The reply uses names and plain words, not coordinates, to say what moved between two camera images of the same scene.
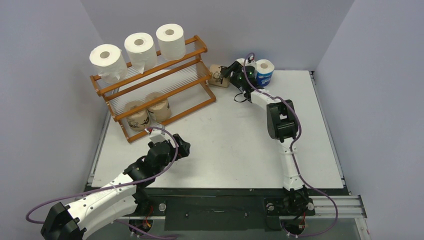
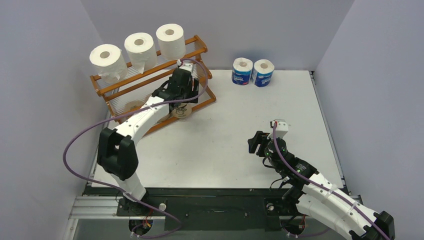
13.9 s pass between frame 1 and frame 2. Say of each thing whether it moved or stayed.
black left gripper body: moved
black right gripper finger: moved
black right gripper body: moved
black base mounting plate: stayed
